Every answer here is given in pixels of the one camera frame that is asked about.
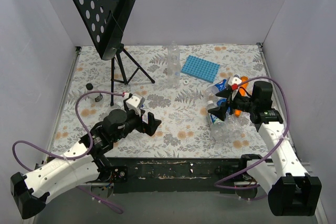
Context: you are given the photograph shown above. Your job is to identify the clear bottle green logo cap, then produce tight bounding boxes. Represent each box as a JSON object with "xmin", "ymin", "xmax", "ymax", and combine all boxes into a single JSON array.
[{"xmin": 167, "ymin": 55, "xmax": 181, "ymax": 87}]

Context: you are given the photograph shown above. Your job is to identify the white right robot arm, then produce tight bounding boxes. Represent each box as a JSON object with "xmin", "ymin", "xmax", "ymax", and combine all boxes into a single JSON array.
[{"xmin": 208, "ymin": 77, "xmax": 322, "ymax": 216}]

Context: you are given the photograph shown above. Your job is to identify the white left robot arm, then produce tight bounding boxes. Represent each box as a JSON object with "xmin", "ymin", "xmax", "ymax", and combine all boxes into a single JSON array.
[{"xmin": 10, "ymin": 109, "xmax": 161, "ymax": 219}]

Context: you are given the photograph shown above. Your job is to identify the green label drink bottle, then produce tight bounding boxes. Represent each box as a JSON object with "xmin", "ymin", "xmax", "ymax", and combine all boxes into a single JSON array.
[{"xmin": 206, "ymin": 100, "xmax": 224, "ymax": 126}]

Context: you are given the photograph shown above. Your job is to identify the blue label pepsi bottle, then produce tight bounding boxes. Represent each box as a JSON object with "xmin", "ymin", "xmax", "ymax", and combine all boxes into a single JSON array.
[{"xmin": 204, "ymin": 74, "xmax": 239, "ymax": 100}]

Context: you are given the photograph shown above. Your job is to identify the large crumpled clear bottle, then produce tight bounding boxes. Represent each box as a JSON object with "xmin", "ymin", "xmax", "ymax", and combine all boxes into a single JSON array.
[{"xmin": 210, "ymin": 115, "xmax": 243, "ymax": 143}]

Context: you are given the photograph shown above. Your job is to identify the small black cap bottle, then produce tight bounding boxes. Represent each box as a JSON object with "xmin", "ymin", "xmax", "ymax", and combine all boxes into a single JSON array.
[{"xmin": 86, "ymin": 82, "xmax": 103, "ymax": 103}]

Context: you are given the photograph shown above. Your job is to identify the blue studded building plate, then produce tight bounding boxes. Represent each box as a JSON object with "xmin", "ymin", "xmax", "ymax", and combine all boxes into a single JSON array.
[{"xmin": 181, "ymin": 55, "xmax": 220, "ymax": 83}]

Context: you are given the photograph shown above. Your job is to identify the black music stand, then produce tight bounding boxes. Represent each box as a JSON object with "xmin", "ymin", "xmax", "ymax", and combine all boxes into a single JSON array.
[{"xmin": 64, "ymin": 0, "xmax": 155, "ymax": 106}]

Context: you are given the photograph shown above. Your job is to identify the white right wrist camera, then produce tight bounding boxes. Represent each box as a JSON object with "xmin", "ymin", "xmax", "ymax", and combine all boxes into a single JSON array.
[{"xmin": 226, "ymin": 76, "xmax": 242, "ymax": 91}]

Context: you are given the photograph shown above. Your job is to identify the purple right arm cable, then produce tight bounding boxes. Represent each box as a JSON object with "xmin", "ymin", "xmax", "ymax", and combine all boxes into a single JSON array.
[{"xmin": 214, "ymin": 76, "xmax": 291, "ymax": 201}]

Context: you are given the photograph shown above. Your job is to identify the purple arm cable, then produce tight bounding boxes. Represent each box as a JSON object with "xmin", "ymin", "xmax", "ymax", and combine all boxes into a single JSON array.
[
  {"xmin": 12, "ymin": 90, "xmax": 131, "ymax": 214},
  {"xmin": 214, "ymin": 76, "xmax": 291, "ymax": 201}
]

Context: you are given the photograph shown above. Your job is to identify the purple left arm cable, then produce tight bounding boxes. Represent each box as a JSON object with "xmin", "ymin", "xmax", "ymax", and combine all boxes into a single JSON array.
[{"xmin": 12, "ymin": 90, "xmax": 131, "ymax": 214}]

